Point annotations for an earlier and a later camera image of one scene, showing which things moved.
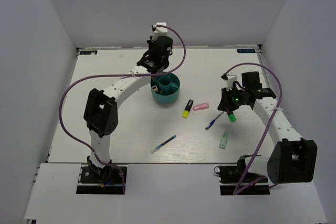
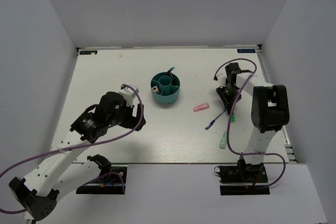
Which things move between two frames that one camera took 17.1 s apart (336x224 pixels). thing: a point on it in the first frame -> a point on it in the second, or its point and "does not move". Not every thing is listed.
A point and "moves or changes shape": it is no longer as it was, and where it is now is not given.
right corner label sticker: [246, 51] does not move
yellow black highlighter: [185, 113] -> [175, 80]
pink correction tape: [205, 105] does not move
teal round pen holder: [168, 86] does not move
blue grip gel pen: [212, 122] does not move
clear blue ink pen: [163, 144] moves or changes shape
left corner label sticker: [88, 52] does not move
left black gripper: [150, 45] -> [132, 120]
